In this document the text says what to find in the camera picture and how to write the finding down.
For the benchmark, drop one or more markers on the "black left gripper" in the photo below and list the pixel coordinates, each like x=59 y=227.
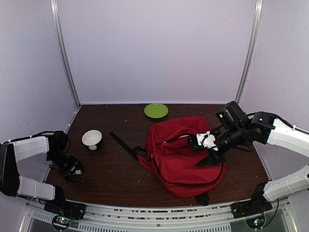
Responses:
x=75 y=164

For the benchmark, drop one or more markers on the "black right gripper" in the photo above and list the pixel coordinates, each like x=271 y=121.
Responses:
x=210 y=160

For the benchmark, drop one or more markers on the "red backpack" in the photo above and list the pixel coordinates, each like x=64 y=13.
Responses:
x=169 y=158

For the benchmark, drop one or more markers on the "green white glue stick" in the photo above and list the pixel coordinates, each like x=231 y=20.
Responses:
x=77 y=172

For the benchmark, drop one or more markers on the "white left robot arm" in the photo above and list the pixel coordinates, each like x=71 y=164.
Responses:
x=24 y=164

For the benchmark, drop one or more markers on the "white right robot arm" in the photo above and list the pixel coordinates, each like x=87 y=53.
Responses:
x=284 y=149

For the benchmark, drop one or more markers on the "white bowl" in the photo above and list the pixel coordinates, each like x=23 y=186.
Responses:
x=92 y=140

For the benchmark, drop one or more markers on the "green plate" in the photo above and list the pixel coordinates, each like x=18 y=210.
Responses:
x=156 y=110

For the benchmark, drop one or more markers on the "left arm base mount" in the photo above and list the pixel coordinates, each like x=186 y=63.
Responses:
x=65 y=214

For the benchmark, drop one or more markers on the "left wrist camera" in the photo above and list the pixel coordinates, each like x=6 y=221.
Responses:
x=60 y=141

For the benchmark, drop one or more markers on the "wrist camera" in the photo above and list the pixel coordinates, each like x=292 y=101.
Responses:
x=231 y=113
x=60 y=141

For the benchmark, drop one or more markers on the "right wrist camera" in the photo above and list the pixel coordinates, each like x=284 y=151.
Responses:
x=231 y=113

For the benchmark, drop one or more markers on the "aluminium front rail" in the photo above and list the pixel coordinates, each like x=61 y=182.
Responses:
x=212 y=218

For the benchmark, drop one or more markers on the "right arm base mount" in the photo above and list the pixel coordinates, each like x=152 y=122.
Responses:
x=253 y=211

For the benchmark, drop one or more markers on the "right aluminium frame post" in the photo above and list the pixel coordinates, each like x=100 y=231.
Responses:
x=255 y=31

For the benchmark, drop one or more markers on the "aluminium frame post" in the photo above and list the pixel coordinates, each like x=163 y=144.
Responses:
x=255 y=31
x=64 y=56

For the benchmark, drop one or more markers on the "left aluminium frame post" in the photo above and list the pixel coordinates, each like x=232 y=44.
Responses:
x=64 y=56

